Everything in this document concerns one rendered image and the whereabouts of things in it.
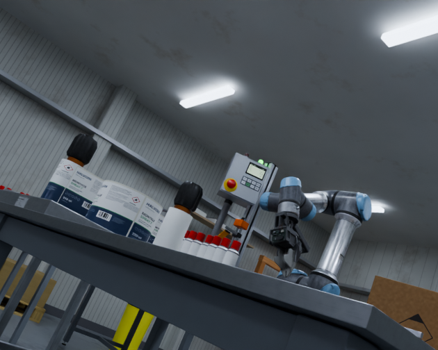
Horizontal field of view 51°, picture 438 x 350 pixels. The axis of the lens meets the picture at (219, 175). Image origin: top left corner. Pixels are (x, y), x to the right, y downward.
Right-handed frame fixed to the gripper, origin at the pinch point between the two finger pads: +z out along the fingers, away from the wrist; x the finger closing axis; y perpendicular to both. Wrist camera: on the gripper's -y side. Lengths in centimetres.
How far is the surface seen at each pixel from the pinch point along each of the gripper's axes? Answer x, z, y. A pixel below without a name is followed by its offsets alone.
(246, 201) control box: -31, -41, -9
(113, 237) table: 29, 31, 85
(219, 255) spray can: -30.2, -10.9, 2.3
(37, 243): -6, 23, 81
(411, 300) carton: 31.9, 5.1, -20.1
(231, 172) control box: -33, -51, 0
